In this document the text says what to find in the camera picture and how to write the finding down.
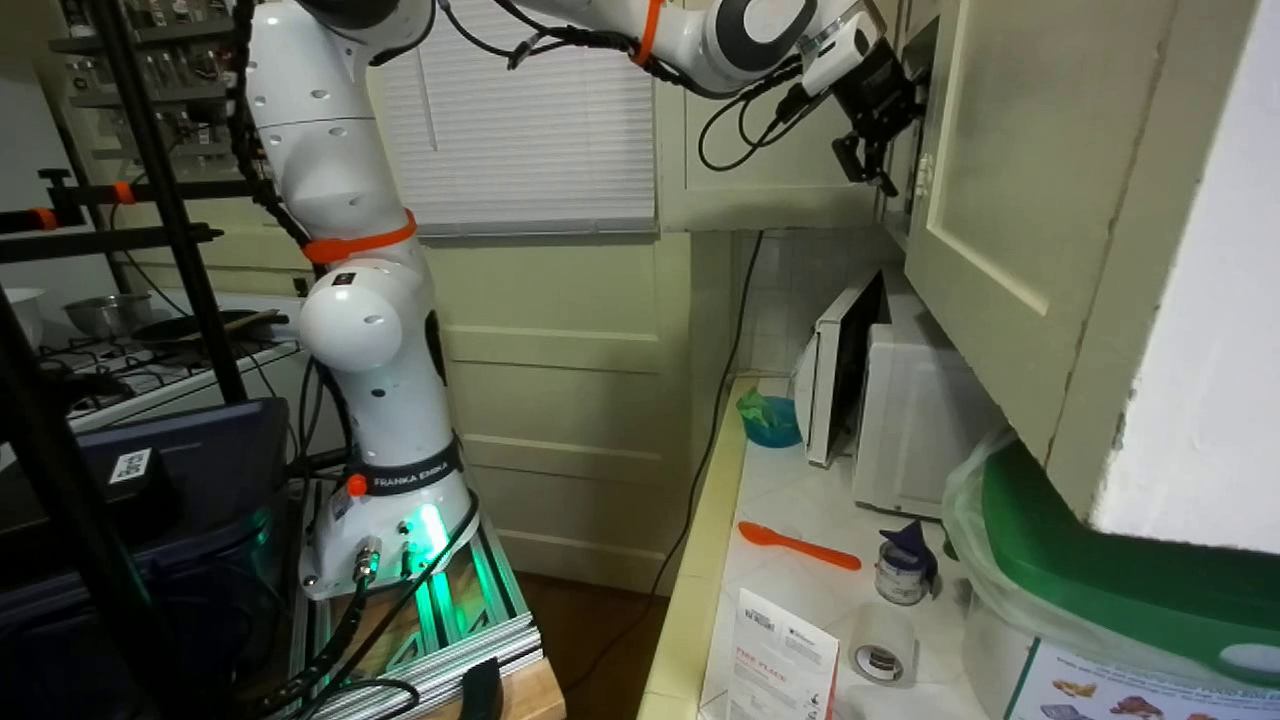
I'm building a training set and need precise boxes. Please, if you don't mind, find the orange plastic spoon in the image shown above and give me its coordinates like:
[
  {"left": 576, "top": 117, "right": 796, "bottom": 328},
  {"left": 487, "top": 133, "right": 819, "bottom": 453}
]
[{"left": 735, "top": 519, "right": 865, "bottom": 573}]

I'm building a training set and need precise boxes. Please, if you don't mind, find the dark green power cable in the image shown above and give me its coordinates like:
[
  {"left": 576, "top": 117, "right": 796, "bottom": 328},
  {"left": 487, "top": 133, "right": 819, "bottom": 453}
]
[{"left": 645, "top": 229, "right": 771, "bottom": 595}]

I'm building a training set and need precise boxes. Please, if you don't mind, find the blue bowl with green cloth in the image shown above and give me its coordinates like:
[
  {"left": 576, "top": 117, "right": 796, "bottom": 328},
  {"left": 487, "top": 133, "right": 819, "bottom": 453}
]
[{"left": 735, "top": 393, "right": 801, "bottom": 447}]

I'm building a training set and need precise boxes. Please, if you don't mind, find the white window blind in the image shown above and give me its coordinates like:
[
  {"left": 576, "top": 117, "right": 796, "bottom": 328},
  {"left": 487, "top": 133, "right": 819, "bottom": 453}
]
[{"left": 368, "top": 0, "right": 655, "bottom": 239}]

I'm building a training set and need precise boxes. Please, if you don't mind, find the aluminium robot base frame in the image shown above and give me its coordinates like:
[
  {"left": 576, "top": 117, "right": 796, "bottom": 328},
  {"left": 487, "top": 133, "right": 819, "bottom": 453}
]
[{"left": 287, "top": 529, "right": 564, "bottom": 720}]

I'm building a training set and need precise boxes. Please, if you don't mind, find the large container with green lid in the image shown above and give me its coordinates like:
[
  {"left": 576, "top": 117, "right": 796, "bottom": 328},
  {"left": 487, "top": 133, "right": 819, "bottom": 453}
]
[{"left": 942, "top": 440, "right": 1280, "bottom": 720}]

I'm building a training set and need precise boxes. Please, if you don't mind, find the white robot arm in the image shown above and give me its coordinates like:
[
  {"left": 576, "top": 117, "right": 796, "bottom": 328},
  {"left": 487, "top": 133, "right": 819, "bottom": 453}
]
[{"left": 242, "top": 0, "right": 923, "bottom": 600}]

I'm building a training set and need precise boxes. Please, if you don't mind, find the cream cabinet door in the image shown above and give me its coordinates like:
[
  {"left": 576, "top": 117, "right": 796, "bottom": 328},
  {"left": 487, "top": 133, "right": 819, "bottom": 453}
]
[{"left": 907, "top": 0, "right": 1264, "bottom": 519}]

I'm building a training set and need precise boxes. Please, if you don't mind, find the white tape roll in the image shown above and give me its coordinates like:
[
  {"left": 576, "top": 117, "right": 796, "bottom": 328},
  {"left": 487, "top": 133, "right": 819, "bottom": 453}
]
[{"left": 853, "top": 605, "right": 920, "bottom": 689}]

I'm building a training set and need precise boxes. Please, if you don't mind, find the white printed paper sheet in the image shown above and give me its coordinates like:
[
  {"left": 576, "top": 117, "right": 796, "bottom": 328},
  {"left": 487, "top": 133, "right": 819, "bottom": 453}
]
[{"left": 726, "top": 590, "right": 840, "bottom": 720}]

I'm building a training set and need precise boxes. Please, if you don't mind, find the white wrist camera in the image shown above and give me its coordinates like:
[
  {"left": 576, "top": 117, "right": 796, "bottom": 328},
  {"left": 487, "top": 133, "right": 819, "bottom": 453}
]
[{"left": 801, "top": 11, "right": 883, "bottom": 98}]

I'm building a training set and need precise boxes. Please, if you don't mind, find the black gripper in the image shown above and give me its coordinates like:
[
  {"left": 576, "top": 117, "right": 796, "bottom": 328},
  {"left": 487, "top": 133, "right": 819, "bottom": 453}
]
[{"left": 833, "top": 45, "right": 923, "bottom": 196}]

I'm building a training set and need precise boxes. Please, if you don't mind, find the black metal rack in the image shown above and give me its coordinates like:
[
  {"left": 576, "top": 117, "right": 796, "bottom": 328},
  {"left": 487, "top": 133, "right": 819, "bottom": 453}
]
[{"left": 0, "top": 0, "right": 254, "bottom": 720}]

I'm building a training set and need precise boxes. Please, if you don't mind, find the white microwave oven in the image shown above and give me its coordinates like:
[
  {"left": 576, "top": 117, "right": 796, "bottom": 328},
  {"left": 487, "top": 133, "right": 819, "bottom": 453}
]
[{"left": 791, "top": 269, "right": 1003, "bottom": 518}]

